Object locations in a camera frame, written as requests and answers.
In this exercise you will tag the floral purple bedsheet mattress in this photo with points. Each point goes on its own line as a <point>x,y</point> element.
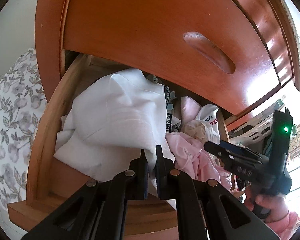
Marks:
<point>22,104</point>

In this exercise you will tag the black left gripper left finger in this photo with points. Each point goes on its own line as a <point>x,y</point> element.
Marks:
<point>138,184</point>

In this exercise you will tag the open lower wooden drawer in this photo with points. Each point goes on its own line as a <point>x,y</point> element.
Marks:
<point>50,182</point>

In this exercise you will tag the person's right hand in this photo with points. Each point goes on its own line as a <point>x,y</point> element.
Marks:
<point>276,204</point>

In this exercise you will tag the white folded garment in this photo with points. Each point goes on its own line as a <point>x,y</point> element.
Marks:
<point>111,123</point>

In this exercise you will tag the pink garment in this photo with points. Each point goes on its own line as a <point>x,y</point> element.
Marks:
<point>189,153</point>

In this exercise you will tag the black white printed band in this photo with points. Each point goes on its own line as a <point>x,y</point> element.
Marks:
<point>173,123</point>

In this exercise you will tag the cream lace garment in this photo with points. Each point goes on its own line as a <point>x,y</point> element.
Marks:
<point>193,131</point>

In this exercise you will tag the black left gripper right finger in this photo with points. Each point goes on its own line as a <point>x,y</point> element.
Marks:
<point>164,181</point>

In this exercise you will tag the pink sleeve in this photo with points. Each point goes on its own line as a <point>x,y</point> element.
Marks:
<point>286,227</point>

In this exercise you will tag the white sock red lettering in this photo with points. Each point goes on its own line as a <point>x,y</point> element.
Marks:
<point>207,124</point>

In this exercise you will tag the closed upper wooden drawer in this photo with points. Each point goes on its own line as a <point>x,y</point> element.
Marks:
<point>207,46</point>

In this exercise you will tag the wooden nightstand cabinet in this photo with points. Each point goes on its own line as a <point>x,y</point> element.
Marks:
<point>271,18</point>

